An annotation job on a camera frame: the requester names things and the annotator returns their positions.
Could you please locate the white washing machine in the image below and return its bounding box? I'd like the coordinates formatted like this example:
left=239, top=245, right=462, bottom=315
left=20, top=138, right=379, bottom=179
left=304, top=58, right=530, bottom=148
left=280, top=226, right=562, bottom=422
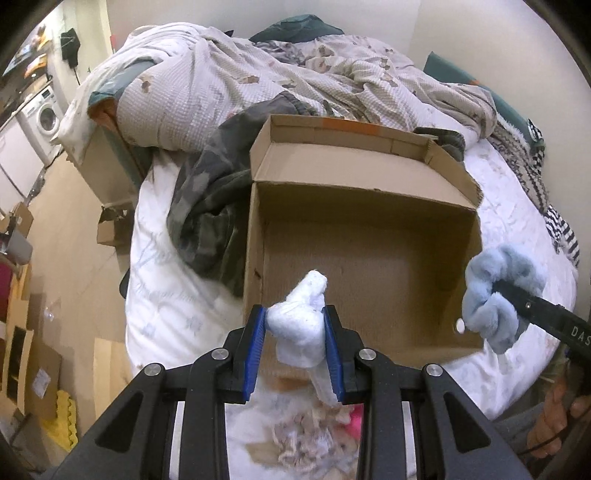
left=17, top=84, right=63, bottom=166

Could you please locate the white kitchen cabinet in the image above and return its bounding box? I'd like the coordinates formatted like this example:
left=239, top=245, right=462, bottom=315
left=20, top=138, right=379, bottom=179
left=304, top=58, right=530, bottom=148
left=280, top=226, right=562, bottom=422
left=0, top=118, right=44, bottom=212

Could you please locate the black white patterned blanket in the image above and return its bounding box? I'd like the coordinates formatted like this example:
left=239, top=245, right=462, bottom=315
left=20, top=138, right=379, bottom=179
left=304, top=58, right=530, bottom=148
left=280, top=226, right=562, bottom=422
left=489, top=116, right=580, bottom=268

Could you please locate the light blue fluffy scrunchie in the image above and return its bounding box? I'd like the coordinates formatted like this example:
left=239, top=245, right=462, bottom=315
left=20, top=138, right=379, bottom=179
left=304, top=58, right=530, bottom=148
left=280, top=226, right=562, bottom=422
left=462, top=244, right=547, bottom=355

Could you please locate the open cardboard box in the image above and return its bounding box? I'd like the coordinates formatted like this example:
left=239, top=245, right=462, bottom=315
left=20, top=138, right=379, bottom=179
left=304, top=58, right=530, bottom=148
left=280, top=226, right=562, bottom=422
left=243, top=115, right=483, bottom=367

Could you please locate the person's right hand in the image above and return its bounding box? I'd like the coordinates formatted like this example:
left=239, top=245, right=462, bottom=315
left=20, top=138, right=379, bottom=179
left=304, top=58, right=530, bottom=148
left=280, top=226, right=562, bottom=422
left=527, top=375, right=590, bottom=459

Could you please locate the dark green pillow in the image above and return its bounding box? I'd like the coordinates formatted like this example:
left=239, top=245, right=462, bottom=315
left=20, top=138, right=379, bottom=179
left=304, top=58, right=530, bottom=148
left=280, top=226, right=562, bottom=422
left=249, top=14, right=345, bottom=43

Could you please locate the black bag hanging on wall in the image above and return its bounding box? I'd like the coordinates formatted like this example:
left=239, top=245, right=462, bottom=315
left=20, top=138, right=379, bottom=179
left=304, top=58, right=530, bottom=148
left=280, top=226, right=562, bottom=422
left=60, top=28, right=81, bottom=70

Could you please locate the white floral bed sheet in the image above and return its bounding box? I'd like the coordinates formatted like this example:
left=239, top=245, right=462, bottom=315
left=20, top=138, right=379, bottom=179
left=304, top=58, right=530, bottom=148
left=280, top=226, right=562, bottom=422
left=124, top=103, right=579, bottom=480

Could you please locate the small cardboard box on floor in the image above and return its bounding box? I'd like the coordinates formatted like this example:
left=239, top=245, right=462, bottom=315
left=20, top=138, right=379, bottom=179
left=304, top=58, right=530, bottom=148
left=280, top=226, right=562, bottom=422
left=96, top=207, right=134, bottom=247

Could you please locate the flat cardboard boxes stack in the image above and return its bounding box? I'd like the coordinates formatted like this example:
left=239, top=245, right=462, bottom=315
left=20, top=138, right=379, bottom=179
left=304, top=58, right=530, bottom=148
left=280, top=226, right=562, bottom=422
left=1, top=298, right=61, bottom=421

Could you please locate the checkered teddy print duvet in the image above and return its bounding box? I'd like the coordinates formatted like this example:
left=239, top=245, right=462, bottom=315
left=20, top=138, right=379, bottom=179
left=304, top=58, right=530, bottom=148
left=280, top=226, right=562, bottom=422
left=58, top=22, right=497, bottom=161

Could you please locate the teal pillow by wall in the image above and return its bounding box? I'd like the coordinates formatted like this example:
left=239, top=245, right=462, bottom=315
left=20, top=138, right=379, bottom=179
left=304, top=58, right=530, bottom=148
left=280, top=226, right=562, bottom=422
left=421, top=51, right=546, bottom=153

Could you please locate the camouflage grey blanket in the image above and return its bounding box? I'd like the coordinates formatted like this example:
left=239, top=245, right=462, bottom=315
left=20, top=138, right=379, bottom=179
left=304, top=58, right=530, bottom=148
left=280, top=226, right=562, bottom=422
left=166, top=92, right=315, bottom=298

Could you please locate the yellow foam piece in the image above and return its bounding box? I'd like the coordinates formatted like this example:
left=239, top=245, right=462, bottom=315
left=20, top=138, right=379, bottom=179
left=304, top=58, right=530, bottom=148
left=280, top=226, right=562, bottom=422
left=41, top=390, right=78, bottom=452

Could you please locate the white fluffy sock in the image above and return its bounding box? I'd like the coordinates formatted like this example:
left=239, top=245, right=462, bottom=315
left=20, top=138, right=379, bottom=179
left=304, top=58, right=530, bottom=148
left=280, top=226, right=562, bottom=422
left=266, top=270, right=339, bottom=407

